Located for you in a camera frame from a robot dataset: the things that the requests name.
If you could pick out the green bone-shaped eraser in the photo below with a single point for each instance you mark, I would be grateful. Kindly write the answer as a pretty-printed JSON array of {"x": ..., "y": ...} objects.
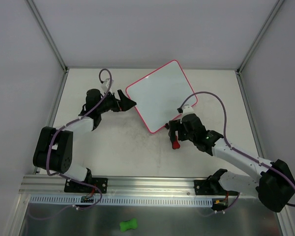
[{"x": 128, "y": 225}]

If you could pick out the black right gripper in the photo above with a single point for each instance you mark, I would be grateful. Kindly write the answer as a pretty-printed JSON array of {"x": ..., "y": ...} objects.
[{"x": 176, "y": 130}]

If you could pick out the red bone-shaped eraser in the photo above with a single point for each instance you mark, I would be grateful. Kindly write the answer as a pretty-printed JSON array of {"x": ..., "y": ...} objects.
[{"x": 175, "y": 143}]

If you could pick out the aluminium mounting rail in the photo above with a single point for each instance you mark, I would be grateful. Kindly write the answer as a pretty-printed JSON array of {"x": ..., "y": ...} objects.
[{"x": 117, "y": 186}]

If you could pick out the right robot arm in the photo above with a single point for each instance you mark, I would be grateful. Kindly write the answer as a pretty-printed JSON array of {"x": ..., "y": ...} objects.
[{"x": 271, "y": 182}]

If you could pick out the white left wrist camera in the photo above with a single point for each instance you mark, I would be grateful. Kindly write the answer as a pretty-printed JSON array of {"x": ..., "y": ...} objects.
[{"x": 106, "y": 85}]

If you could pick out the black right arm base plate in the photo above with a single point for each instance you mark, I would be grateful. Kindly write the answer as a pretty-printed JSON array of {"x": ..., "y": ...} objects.
[{"x": 206, "y": 187}]

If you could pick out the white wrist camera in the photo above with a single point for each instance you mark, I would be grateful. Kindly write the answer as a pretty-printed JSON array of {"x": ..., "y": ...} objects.
[
  {"x": 185, "y": 110},
  {"x": 106, "y": 85}
]

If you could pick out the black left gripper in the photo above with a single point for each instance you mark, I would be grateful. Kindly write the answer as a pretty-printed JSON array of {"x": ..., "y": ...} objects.
[{"x": 117, "y": 103}]

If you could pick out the left aluminium frame post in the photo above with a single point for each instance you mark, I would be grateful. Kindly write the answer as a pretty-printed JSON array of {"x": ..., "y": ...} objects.
[{"x": 41, "y": 23}]

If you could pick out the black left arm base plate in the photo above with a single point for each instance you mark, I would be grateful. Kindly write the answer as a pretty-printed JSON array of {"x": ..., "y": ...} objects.
[{"x": 100, "y": 182}]

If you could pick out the red-framed small whiteboard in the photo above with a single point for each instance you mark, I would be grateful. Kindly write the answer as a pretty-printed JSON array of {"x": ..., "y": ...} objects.
[{"x": 159, "y": 94}]

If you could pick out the right aluminium frame post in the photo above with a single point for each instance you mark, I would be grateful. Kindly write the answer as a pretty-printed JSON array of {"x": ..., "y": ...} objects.
[{"x": 273, "y": 13}]

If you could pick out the aluminium frame post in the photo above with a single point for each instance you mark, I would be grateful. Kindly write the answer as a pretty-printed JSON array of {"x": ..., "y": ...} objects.
[
  {"x": 273, "y": 13},
  {"x": 41, "y": 23}
]

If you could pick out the white slotted cable duct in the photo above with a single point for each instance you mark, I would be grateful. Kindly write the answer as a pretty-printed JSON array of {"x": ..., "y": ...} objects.
[{"x": 121, "y": 201}]

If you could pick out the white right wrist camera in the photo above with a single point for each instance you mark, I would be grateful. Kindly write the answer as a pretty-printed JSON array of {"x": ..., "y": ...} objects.
[{"x": 185, "y": 110}]

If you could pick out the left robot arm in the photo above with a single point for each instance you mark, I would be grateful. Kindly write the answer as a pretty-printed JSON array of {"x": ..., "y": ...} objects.
[{"x": 54, "y": 149}]

